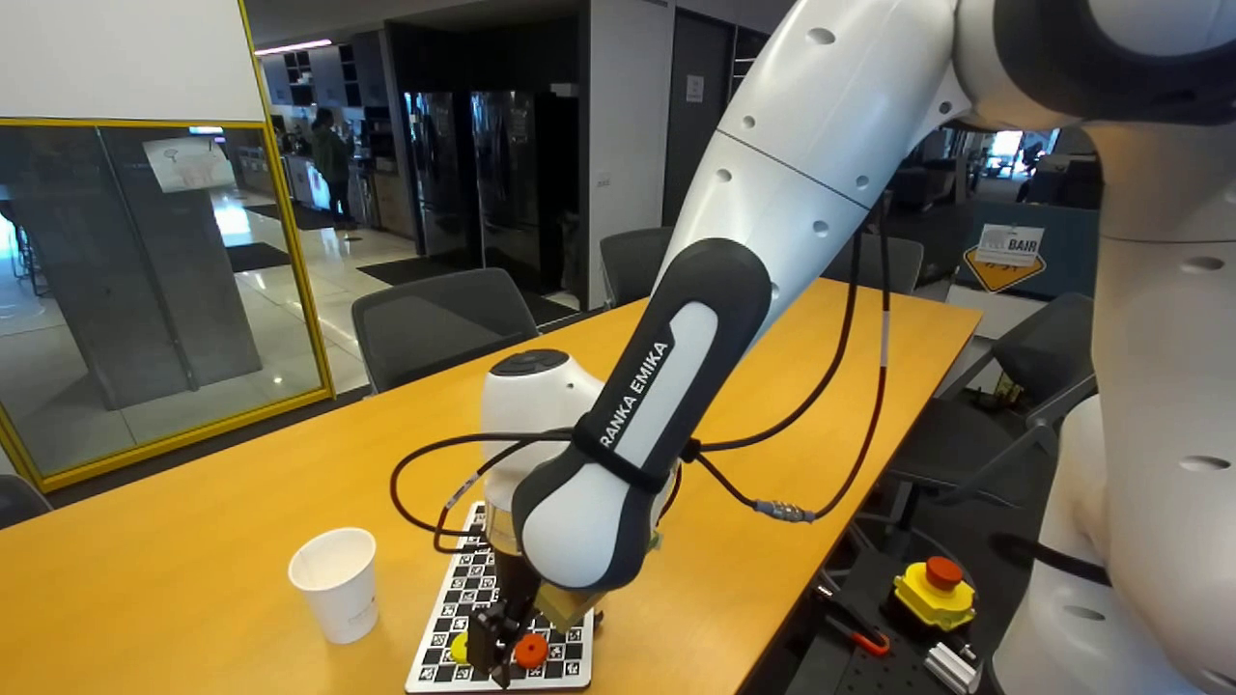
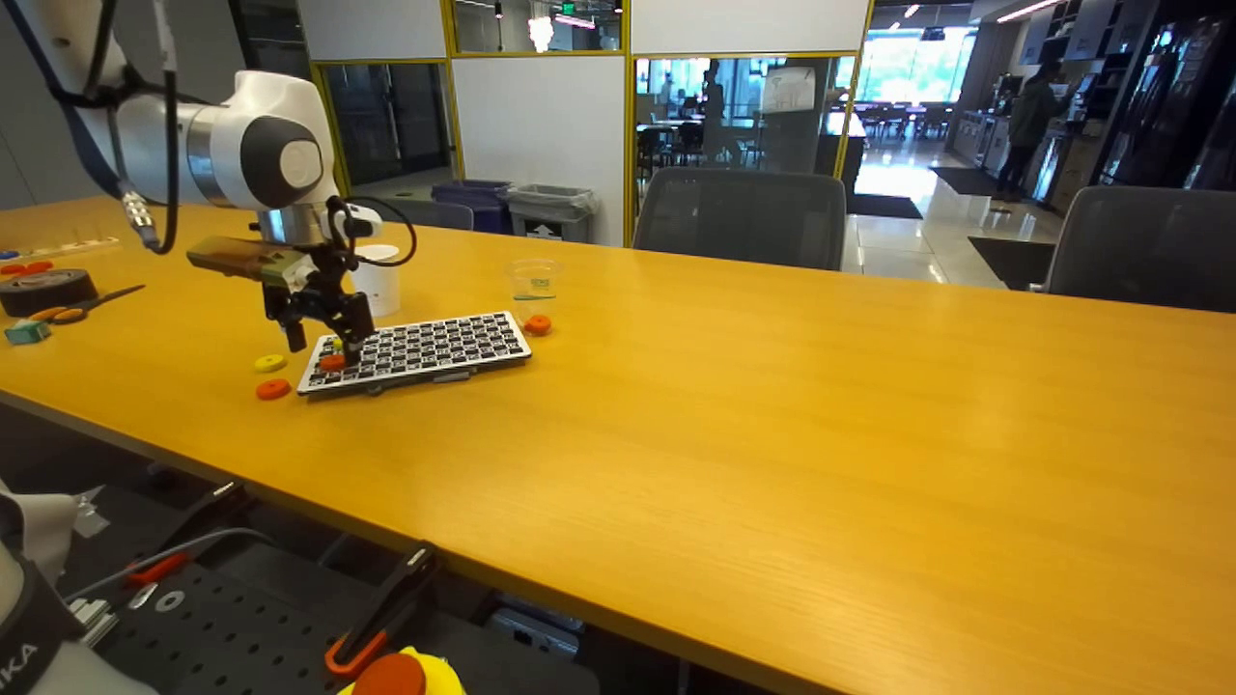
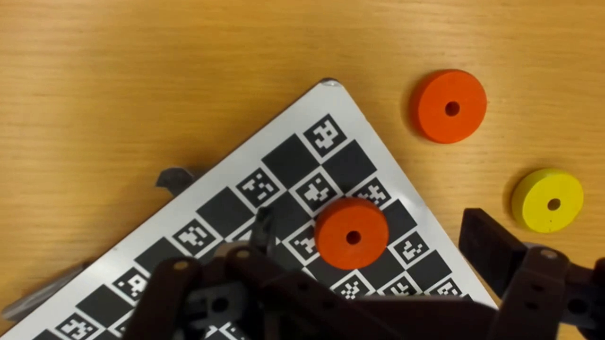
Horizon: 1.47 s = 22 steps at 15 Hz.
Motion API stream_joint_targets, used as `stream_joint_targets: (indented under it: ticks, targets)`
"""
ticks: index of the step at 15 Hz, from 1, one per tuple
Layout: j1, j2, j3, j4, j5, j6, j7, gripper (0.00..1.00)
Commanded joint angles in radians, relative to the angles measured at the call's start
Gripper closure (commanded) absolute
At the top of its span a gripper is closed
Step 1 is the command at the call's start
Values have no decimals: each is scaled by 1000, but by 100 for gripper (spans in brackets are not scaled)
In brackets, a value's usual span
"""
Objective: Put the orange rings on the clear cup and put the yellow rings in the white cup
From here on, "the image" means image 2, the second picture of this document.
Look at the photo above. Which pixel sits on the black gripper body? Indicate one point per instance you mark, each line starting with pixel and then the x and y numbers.
pixel 320 298

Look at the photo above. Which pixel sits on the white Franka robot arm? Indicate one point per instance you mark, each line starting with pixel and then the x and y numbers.
pixel 258 157

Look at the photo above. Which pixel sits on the clear plastic cup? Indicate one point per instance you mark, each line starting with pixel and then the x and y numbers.
pixel 534 286

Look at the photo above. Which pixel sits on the white hexagon patterned board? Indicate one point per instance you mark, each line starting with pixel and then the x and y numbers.
pixel 438 354

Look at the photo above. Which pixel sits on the gray waste bin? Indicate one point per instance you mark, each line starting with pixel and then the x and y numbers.
pixel 559 215

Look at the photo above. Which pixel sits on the teal small block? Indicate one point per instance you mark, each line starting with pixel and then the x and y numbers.
pixel 26 334

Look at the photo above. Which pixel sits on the red flat disc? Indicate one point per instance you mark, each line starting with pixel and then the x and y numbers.
pixel 26 269

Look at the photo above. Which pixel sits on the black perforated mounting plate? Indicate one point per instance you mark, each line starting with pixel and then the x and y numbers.
pixel 232 641

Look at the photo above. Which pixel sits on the yellow emergency stop button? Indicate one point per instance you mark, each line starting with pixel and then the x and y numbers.
pixel 387 676

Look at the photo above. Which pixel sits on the gray office chair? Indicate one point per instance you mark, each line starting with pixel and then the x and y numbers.
pixel 1147 246
pixel 740 219

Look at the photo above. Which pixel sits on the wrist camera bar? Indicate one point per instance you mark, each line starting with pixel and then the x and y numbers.
pixel 247 259

